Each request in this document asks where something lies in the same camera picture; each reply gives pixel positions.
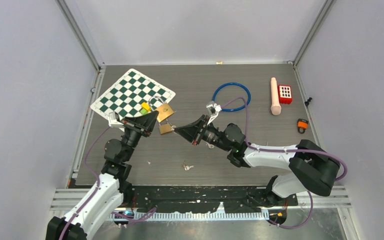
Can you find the beige wooden rolling pin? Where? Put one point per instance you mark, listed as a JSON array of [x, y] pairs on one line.
[[275, 103]]

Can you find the green block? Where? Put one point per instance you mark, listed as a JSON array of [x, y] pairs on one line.
[[144, 111]]

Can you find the aluminium frame rail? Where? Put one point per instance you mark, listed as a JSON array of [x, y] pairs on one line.
[[66, 199]]

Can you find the green white chessboard mat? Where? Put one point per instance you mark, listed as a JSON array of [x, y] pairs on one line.
[[128, 92]]

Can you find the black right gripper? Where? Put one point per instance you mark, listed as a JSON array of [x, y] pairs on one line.
[[192, 132]]

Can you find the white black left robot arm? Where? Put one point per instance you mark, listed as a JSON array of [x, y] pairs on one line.
[[111, 188]]

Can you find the silver keys with white tag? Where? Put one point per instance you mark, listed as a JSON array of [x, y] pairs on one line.
[[187, 167]]

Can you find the black knob on rail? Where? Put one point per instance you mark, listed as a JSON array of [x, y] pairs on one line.
[[307, 102]]

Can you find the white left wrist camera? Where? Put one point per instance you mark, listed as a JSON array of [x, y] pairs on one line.
[[114, 121]]

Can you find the blue cable lock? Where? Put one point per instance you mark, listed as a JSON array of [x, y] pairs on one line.
[[226, 106]]

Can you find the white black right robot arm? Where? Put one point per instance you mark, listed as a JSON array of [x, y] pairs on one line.
[[311, 169]]

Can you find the yellow block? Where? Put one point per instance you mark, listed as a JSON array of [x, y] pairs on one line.
[[146, 106]]

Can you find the red block with holes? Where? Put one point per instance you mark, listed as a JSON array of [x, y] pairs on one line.
[[285, 94]]

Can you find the small orange padlock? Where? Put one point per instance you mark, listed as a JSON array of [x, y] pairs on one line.
[[302, 125]]

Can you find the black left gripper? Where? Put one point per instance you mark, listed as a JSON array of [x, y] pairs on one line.
[[147, 120]]

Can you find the brass padlock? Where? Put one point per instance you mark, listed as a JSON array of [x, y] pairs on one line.
[[165, 128], [164, 110]]

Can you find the black front base panel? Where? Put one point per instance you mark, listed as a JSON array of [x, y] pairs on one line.
[[201, 199]]

